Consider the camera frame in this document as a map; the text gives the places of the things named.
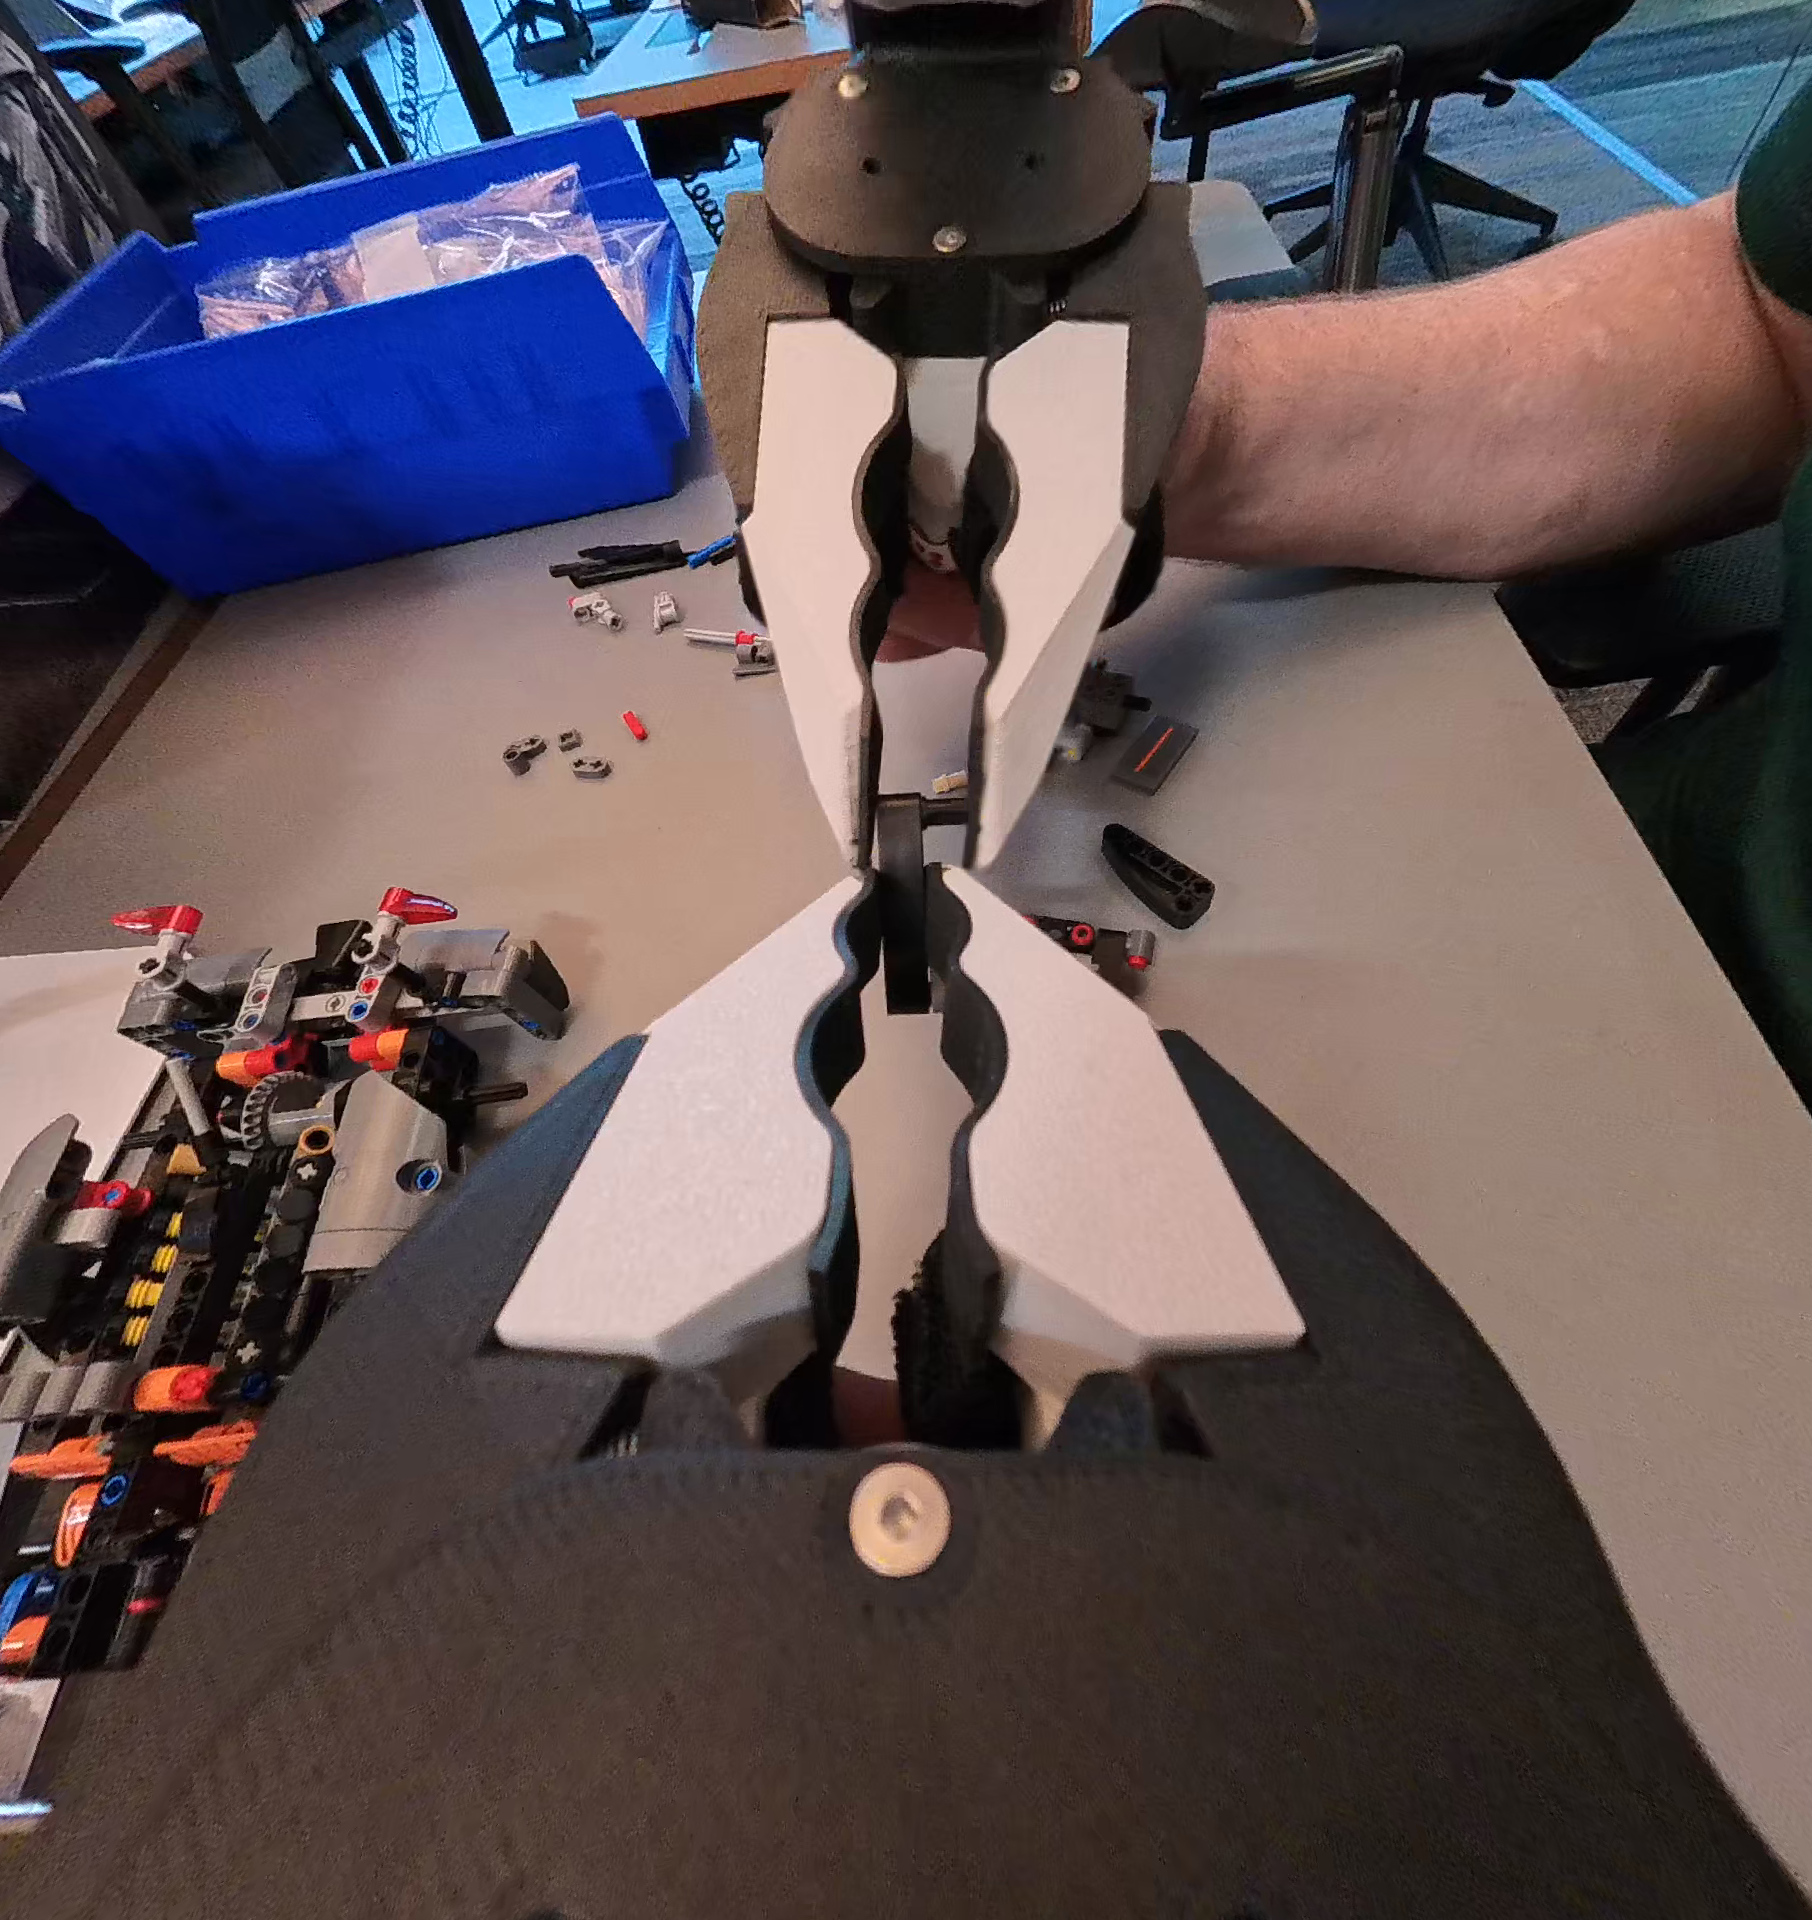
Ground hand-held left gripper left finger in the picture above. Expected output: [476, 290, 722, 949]
[497, 881, 866, 1445]

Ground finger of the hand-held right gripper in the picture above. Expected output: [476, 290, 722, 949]
[973, 314, 1143, 874]
[736, 314, 910, 881]

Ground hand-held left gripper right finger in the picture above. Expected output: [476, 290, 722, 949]
[940, 869, 1309, 1445]

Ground black curved lego arm piece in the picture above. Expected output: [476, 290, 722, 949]
[877, 789, 987, 1017]

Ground person's right forearm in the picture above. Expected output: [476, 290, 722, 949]
[1165, 186, 1812, 587]

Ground black Lego axles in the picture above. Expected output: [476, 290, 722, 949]
[549, 533, 741, 586]

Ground grey lego tile orange stripe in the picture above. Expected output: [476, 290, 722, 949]
[1108, 713, 1202, 796]

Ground black lego subassembly red pins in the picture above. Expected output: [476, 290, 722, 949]
[1022, 910, 1163, 993]

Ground black curved lego beam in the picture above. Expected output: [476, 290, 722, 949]
[1099, 819, 1218, 934]

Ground large lego vehicle model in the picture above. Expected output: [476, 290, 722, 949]
[0, 883, 573, 1685]

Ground wooden desk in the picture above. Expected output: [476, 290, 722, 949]
[571, 12, 866, 125]

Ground black office chair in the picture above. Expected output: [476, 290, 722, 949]
[1158, 0, 1645, 295]

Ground pile of clear plastic bags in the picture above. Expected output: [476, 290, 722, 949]
[192, 161, 673, 342]

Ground blue plastic bin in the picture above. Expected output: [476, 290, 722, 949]
[0, 111, 699, 599]

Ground white instruction booklet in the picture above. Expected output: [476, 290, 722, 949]
[0, 943, 200, 1839]

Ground person's green shirt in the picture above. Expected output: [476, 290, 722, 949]
[1499, 30, 1812, 1187]

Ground dark printed box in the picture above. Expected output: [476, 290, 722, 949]
[0, 5, 200, 849]

